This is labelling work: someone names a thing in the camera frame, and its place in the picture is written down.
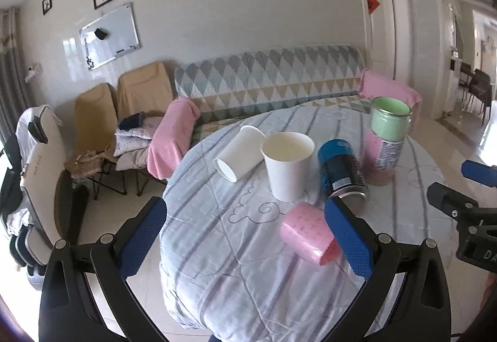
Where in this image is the tall white paper cup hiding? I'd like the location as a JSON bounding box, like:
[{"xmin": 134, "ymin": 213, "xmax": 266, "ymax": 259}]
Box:
[{"xmin": 213, "ymin": 125, "xmax": 267, "ymax": 183}]

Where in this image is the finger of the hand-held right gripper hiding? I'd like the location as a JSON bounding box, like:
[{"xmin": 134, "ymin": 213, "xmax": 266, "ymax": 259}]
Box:
[
  {"xmin": 426, "ymin": 182, "xmax": 497, "ymax": 228},
  {"xmin": 461, "ymin": 159, "xmax": 497, "ymax": 188}
]

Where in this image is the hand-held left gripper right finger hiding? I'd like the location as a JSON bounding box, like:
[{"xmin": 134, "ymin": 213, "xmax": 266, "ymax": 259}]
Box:
[{"xmin": 324, "ymin": 196, "xmax": 461, "ymax": 342}]

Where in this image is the woven bag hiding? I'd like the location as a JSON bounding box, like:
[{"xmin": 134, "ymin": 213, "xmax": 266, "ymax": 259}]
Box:
[{"xmin": 64, "ymin": 150, "xmax": 106, "ymax": 183}]

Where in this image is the whiteboard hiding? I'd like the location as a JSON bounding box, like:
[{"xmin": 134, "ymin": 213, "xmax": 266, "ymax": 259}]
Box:
[{"xmin": 80, "ymin": 2, "xmax": 140, "ymax": 71}]

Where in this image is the stack of pillows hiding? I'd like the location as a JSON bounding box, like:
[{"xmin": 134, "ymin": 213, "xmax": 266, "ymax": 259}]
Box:
[{"xmin": 114, "ymin": 116, "xmax": 166, "ymax": 172}]

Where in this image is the dark blue cloth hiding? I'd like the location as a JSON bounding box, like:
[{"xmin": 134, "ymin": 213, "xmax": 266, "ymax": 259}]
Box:
[{"xmin": 118, "ymin": 113, "xmax": 147, "ymax": 130}]

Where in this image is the blue can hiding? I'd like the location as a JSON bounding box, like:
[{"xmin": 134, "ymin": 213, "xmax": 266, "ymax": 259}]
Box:
[{"xmin": 317, "ymin": 139, "xmax": 369, "ymax": 211}]

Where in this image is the green cup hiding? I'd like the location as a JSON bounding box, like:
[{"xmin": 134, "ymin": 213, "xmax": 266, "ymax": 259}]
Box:
[{"xmin": 370, "ymin": 96, "xmax": 413, "ymax": 142}]

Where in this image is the dark dining chair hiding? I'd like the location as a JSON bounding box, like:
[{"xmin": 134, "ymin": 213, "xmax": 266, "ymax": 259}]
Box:
[{"xmin": 458, "ymin": 68, "xmax": 492, "ymax": 126}]

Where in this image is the white door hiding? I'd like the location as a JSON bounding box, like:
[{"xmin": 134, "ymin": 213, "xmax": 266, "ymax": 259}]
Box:
[{"xmin": 357, "ymin": 0, "xmax": 397, "ymax": 80}]

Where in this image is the sofa with triangle-pattern cover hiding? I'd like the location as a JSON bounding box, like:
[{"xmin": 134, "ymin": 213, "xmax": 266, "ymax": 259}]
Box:
[{"xmin": 171, "ymin": 44, "xmax": 424, "ymax": 156}]

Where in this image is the pink towel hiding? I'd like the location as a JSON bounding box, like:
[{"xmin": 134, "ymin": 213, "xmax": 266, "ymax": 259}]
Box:
[
  {"xmin": 359, "ymin": 69, "xmax": 423, "ymax": 121},
  {"xmin": 147, "ymin": 98, "xmax": 202, "ymax": 180}
]

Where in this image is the striped blanket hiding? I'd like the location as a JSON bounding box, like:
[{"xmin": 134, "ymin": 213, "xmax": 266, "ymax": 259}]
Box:
[{"xmin": 158, "ymin": 95, "xmax": 467, "ymax": 342}]

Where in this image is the massage chair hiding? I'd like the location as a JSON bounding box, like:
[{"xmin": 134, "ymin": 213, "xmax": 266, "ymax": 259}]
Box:
[{"xmin": 0, "ymin": 105, "xmax": 91, "ymax": 290}]

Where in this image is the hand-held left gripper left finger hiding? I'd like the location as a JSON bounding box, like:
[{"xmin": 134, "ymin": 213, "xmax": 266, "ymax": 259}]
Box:
[{"xmin": 38, "ymin": 195, "xmax": 183, "ymax": 342}]

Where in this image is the tan folding chair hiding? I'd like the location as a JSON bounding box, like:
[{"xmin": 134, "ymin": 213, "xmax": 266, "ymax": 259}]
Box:
[
  {"xmin": 116, "ymin": 61, "xmax": 175, "ymax": 121},
  {"xmin": 64, "ymin": 83, "xmax": 129, "ymax": 200}
]

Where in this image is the pink cup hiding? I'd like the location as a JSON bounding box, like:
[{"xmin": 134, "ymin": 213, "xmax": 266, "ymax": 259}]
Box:
[{"xmin": 280, "ymin": 202, "xmax": 343, "ymax": 266}]

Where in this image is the pink can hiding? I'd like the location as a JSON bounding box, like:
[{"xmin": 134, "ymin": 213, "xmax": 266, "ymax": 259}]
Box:
[{"xmin": 362, "ymin": 130, "xmax": 405, "ymax": 187}]

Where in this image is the wide white paper cup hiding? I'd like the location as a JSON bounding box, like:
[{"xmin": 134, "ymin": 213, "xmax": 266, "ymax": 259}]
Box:
[{"xmin": 261, "ymin": 131, "xmax": 315, "ymax": 203}]

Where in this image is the grey curtain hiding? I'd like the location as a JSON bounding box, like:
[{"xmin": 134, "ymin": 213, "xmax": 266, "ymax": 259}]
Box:
[{"xmin": 0, "ymin": 6, "xmax": 31, "ymax": 141}]

